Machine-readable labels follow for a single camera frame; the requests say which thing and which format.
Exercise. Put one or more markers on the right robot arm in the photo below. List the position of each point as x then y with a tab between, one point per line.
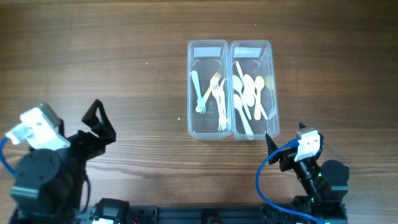
325	185

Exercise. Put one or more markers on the white plastic spoon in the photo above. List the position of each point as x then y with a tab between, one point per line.
250	83
249	99
238	86
238	105

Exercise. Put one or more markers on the clear container left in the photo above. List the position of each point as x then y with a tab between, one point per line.
208	57

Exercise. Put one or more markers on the clear container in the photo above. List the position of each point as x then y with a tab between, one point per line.
208	57
255	58

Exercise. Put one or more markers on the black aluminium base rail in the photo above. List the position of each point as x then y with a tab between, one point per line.
105	212

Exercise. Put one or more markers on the yellow plastic fork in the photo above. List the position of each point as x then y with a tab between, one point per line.
215	78

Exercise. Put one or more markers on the yellow plastic spoon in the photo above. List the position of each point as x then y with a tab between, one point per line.
259	85

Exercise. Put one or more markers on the clear container right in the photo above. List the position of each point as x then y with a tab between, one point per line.
255	58

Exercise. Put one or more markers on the light blue plastic fork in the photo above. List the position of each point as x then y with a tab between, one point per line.
197	91

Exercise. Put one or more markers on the white fork tines down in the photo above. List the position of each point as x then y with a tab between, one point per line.
222	119

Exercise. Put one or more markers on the white plastic fork straight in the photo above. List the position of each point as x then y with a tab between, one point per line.
216	94

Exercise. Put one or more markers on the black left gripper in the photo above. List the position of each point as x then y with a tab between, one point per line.
84	139

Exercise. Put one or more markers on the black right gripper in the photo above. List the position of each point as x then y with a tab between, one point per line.
288	157

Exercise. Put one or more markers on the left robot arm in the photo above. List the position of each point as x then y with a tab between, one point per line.
50	178

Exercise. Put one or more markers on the clear white curved fork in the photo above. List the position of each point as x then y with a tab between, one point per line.
221	86

